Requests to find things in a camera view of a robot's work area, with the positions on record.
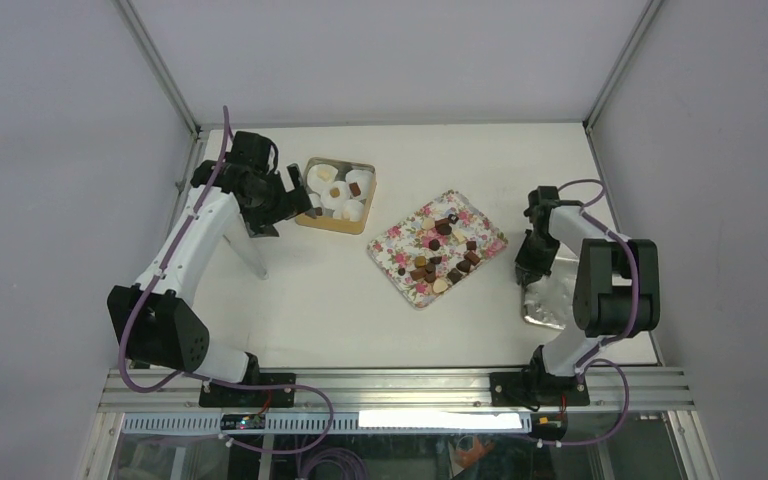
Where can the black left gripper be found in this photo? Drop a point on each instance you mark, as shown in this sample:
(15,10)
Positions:
(291,203)

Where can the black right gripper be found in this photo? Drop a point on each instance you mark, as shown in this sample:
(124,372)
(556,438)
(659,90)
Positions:
(524,264)

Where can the silver tin lid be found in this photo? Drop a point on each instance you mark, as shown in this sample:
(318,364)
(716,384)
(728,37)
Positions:
(549,301)

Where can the silver metal tongs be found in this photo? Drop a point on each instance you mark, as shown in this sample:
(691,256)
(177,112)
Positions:
(242,245)

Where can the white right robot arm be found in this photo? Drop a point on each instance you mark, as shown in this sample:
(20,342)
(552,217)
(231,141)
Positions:
(616,294)

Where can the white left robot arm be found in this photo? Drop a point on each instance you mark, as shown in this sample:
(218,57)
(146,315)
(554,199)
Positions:
(160,335)

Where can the white paper cup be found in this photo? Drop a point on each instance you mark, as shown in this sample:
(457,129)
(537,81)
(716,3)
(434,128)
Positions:
(350,211)
(312,177)
(364,178)
(330,203)

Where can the yellow tin box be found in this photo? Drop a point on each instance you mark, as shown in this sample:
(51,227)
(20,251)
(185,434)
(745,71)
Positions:
(326,221)

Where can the floral rectangular tray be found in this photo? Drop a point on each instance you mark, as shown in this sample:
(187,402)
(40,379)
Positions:
(468,240)

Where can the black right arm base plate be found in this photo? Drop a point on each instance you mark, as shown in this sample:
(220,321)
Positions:
(523,388)

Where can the aluminium frame rail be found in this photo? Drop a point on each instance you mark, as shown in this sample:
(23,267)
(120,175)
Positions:
(642,388)

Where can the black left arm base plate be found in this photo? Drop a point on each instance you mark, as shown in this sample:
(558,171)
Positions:
(251,391)

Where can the white slotted cable duct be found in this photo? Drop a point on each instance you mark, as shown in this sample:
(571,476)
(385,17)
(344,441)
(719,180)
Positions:
(294,423)

